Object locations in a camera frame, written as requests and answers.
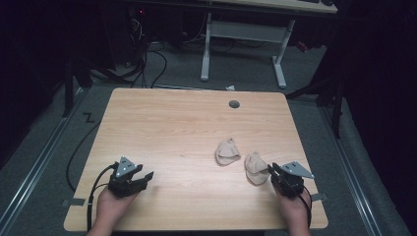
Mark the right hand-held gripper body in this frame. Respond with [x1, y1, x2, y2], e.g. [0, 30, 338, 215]
[271, 160, 316, 200]

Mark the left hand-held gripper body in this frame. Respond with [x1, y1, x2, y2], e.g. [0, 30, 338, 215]
[107, 155, 145, 199]

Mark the beige sock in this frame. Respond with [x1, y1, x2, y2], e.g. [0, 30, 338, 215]
[214, 138, 242, 166]
[243, 150, 271, 187]

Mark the person's left hand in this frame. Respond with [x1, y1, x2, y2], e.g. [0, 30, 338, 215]
[92, 188, 140, 232]

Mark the person's right hand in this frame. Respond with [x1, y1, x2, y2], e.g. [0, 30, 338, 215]
[276, 188, 313, 231]

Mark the black metal stand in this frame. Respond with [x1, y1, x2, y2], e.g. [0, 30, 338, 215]
[61, 53, 94, 118]
[285, 73, 346, 140]

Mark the white-framed desk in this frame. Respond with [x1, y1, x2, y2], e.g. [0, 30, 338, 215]
[200, 0, 339, 90]

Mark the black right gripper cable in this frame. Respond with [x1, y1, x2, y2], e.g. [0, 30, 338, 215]
[296, 185, 313, 229]

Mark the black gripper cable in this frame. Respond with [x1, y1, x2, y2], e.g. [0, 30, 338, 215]
[86, 162, 119, 232]
[296, 185, 313, 229]

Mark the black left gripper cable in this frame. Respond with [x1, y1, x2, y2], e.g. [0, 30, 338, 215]
[86, 162, 119, 232]

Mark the black floor cable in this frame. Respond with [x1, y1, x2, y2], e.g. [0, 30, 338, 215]
[66, 120, 102, 193]

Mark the metal floor rail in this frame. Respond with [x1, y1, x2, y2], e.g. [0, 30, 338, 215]
[318, 105, 384, 236]
[0, 88, 90, 229]

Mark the bundle of black cables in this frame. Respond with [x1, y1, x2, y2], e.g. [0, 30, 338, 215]
[91, 19, 169, 89]

